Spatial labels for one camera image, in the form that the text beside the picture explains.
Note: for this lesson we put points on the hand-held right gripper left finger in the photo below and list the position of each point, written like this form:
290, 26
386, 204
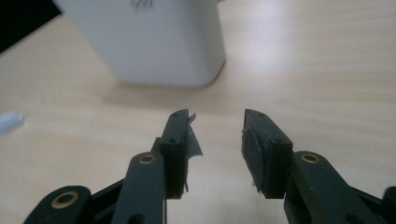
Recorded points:
174, 149

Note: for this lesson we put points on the light blue toothbrush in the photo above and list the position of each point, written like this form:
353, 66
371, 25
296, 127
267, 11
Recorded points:
9, 122

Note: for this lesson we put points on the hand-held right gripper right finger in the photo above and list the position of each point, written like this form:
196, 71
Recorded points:
271, 155

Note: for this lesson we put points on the white toothbrush holder box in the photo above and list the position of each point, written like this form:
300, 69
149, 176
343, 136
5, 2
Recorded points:
155, 43

